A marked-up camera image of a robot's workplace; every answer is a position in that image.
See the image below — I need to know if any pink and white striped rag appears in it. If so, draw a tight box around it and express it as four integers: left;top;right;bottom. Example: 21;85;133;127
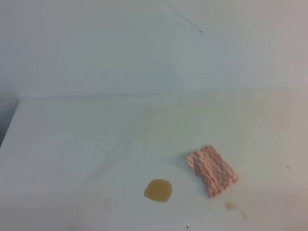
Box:
186;145;239;198

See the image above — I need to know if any brown coffee puddle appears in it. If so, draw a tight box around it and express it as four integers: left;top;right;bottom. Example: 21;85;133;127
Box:
144;179;173;203

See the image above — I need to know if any small faint coffee stain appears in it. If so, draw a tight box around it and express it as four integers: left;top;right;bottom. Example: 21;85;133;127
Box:
224;202;237;211

